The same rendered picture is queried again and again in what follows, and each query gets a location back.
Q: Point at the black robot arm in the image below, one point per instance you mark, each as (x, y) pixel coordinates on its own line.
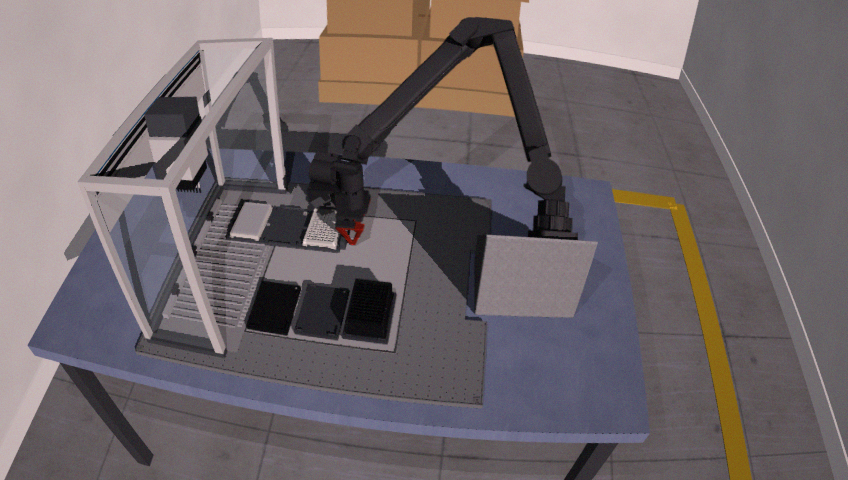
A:
(543, 174)

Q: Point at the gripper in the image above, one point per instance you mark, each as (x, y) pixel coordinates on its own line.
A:
(358, 208)

